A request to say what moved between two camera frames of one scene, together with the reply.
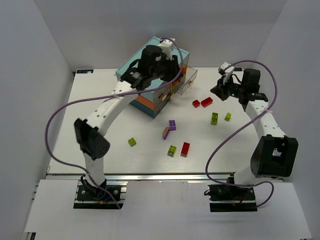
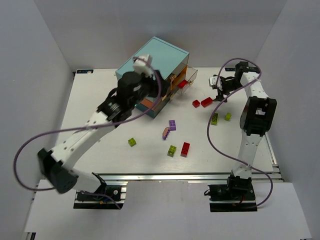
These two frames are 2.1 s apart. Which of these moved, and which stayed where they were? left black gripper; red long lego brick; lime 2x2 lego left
Moved: left black gripper
Stayed: lime 2x2 lego left; red long lego brick
